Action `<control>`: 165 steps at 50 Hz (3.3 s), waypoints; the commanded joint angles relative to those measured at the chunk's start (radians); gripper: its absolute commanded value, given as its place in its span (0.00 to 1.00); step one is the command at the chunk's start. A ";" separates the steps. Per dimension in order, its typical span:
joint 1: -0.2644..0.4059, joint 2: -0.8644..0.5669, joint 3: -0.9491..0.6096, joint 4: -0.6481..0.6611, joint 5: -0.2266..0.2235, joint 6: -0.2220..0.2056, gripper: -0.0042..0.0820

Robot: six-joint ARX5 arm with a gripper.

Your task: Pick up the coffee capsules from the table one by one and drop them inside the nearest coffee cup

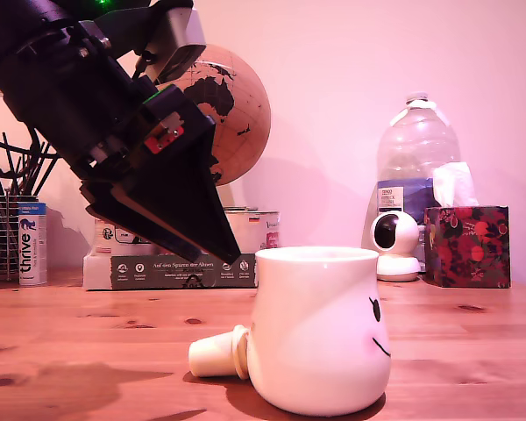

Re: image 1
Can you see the tin can with label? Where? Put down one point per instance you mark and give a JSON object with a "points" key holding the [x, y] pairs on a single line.
{"points": [[256, 230], [109, 239]]}

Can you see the white mug with face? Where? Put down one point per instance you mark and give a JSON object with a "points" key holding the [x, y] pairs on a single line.
{"points": [[315, 333]]}

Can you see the floral tissue box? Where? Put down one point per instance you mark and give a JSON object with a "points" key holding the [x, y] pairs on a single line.
{"points": [[467, 247]]}

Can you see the white paper tissue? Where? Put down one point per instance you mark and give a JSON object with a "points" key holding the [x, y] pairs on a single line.
{"points": [[453, 184]]}

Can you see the cork globe on metal stand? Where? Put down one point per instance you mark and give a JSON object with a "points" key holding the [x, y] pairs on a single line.
{"points": [[241, 114]]}

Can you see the large clear water bottle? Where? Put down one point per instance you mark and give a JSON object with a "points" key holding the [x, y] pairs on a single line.
{"points": [[416, 144]]}

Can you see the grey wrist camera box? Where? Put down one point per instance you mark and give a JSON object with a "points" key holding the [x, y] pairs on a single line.
{"points": [[179, 39]]}

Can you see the cardboard can tray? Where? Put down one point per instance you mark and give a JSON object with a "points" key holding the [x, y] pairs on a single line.
{"points": [[166, 276]]}

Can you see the white thrive tube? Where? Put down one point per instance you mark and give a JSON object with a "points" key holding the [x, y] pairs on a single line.
{"points": [[32, 245]]}

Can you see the cream coffee capsule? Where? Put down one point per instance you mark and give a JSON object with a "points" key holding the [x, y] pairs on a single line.
{"points": [[212, 353]]}

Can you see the small white round camera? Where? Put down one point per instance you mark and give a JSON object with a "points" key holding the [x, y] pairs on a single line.
{"points": [[396, 234]]}

